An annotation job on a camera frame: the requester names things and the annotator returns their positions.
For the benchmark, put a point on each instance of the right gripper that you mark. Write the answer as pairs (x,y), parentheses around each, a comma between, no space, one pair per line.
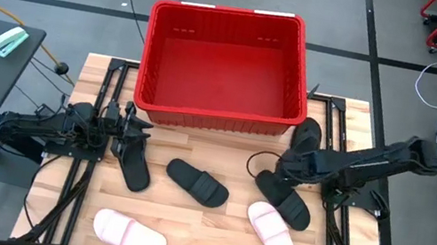
(307,165)

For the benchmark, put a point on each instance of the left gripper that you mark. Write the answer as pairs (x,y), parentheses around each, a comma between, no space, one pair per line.
(121,130)

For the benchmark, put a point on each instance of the black slide sandal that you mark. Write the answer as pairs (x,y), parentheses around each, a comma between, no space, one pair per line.
(289,207)
(194,181)
(135,171)
(308,134)

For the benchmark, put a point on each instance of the pink slide sandal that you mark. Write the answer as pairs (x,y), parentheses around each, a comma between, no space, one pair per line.
(274,237)
(129,233)

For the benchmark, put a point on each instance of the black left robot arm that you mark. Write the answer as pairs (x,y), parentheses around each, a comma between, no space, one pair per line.
(41,127)

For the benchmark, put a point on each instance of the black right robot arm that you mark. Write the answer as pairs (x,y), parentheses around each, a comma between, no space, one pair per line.
(374,161)

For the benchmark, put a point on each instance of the red plastic bin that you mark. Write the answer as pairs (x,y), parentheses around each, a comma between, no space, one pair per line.
(222,78)

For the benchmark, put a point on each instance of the black round plug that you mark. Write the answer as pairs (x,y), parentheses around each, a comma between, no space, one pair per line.
(61,68)

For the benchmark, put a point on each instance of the black box beside desk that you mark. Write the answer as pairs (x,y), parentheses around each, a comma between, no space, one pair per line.
(22,149)

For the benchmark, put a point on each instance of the mint green stapler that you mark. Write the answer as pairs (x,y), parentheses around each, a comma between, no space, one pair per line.
(11,41)

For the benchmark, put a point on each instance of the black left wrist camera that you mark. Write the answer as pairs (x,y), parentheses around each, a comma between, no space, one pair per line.
(112,112)

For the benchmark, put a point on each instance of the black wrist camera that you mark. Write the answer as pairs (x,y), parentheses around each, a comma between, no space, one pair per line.
(323,161)
(112,112)

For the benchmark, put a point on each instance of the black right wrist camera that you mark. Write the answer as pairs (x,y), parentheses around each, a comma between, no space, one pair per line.
(323,161)

